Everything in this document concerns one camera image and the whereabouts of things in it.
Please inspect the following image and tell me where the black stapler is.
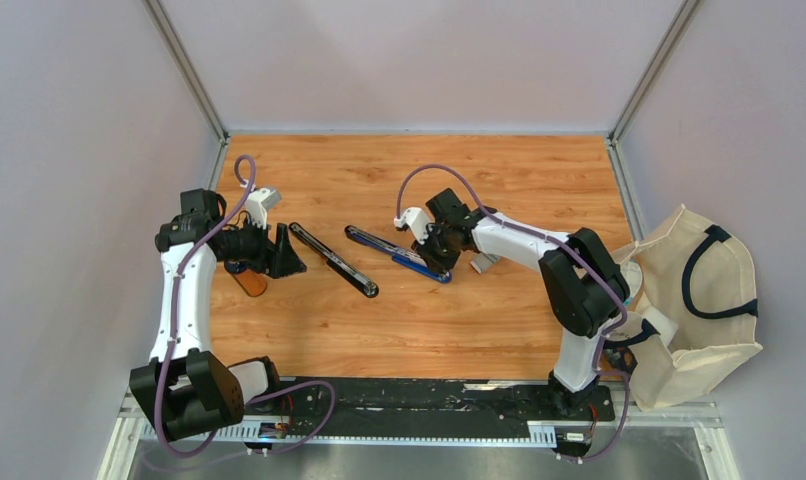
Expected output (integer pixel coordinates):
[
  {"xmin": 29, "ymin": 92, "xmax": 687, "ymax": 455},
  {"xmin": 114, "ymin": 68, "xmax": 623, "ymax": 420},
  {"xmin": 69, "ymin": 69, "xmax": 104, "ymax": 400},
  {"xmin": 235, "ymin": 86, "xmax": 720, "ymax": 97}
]
[{"xmin": 288, "ymin": 222, "xmax": 379, "ymax": 298}]

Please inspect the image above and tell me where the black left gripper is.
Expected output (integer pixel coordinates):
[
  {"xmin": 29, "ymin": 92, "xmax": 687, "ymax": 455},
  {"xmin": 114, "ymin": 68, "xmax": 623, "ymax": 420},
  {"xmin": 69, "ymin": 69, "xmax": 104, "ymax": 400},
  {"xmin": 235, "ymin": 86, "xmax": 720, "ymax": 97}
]
[{"xmin": 217, "ymin": 214, "xmax": 306, "ymax": 280}]

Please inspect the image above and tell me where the beige tote bag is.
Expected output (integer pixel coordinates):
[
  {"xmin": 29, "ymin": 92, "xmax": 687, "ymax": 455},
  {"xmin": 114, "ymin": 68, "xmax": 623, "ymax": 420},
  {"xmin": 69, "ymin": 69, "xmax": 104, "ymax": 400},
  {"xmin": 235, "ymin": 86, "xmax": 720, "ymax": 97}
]
[{"xmin": 605, "ymin": 206, "xmax": 762, "ymax": 411}]

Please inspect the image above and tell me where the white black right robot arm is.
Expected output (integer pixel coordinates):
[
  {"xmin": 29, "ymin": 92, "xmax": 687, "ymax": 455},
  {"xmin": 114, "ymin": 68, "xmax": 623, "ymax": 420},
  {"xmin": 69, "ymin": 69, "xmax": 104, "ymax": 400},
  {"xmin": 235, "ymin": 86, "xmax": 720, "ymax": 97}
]
[{"xmin": 395, "ymin": 188, "xmax": 630, "ymax": 419}]

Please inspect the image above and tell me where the aluminium frame rail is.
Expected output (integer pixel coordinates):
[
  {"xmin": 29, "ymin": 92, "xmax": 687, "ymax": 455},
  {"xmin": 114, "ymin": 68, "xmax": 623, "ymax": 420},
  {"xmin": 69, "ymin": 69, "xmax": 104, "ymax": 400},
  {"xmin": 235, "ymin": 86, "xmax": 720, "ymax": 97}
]
[{"xmin": 111, "ymin": 397, "xmax": 726, "ymax": 448}]

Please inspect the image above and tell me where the blue stapler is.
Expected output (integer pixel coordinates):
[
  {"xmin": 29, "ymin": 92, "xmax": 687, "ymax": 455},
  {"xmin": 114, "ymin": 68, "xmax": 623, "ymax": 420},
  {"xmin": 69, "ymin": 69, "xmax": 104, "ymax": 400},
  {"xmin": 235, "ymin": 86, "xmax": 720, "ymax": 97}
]
[{"xmin": 344, "ymin": 225, "xmax": 452, "ymax": 284}]

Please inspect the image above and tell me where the small staple box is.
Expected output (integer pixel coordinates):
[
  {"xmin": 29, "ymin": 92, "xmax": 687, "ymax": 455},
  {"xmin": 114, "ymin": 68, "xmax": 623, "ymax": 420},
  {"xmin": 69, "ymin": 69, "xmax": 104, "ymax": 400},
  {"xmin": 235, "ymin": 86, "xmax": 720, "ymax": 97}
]
[{"xmin": 470, "ymin": 253, "xmax": 500, "ymax": 274}]

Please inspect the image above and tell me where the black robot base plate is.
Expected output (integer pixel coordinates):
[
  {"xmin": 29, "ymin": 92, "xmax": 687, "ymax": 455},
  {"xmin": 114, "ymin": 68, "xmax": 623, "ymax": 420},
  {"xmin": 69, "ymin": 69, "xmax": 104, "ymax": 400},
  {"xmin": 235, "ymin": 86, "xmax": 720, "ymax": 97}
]
[{"xmin": 247, "ymin": 377, "xmax": 612, "ymax": 420}]

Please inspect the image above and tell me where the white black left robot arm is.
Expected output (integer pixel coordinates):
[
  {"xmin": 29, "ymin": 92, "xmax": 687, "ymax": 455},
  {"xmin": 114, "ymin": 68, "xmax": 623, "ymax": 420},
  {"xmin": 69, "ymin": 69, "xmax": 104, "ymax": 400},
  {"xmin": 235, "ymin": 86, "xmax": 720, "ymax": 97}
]
[{"xmin": 129, "ymin": 187, "xmax": 306, "ymax": 442}]

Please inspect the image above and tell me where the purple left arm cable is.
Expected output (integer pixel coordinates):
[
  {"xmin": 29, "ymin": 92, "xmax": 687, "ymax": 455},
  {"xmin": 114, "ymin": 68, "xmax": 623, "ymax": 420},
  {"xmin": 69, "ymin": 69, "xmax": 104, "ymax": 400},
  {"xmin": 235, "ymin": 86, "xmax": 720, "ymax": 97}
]
[{"xmin": 152, "ymin": 154, "xmax": 338, "ymax": 460}]

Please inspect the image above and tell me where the orange round object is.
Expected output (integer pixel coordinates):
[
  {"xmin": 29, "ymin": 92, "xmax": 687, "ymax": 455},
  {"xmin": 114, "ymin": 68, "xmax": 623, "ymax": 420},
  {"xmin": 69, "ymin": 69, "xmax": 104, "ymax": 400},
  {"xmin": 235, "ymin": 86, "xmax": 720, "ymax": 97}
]
[{"xmin": 224, "ymin": 262, "xmax": 268, "ymax": 297}]

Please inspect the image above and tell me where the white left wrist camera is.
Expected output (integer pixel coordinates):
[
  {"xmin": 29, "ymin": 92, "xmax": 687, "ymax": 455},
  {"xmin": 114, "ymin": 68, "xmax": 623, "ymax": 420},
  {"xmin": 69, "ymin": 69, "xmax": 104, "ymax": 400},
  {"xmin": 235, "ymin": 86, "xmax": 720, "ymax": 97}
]
[{"xmin": 244, "ymin": 187, "xmax": 282, "ymax": 229}]

